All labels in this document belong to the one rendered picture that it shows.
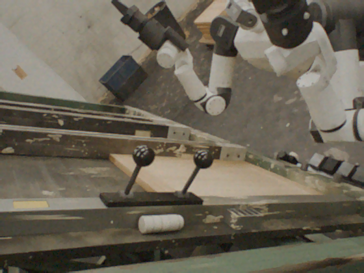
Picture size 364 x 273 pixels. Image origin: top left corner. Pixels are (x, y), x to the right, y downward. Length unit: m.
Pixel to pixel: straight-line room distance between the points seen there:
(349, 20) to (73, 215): 0.76
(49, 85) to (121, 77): 1.14
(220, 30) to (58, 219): 0.89
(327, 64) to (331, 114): 0.12
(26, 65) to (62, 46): 1.53
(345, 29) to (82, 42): 5.63
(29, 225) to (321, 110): 0.63
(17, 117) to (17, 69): 3.40
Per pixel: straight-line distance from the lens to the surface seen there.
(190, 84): 1.28
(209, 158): 0.61
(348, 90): 0.93
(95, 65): 6.38
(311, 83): 0.80
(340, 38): 0.94
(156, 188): 0.82
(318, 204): 0.95
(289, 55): 0.75
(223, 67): 1.29
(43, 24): 6.25
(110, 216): 0.61
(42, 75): 4.88
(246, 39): 1.13
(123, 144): 1.11
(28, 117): 1.48
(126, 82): 5.45
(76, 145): 1.07
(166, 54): 1.20
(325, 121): 0.85
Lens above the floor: 1.79
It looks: 30 degrees down
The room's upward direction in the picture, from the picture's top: 43 degrees counter-clockwise
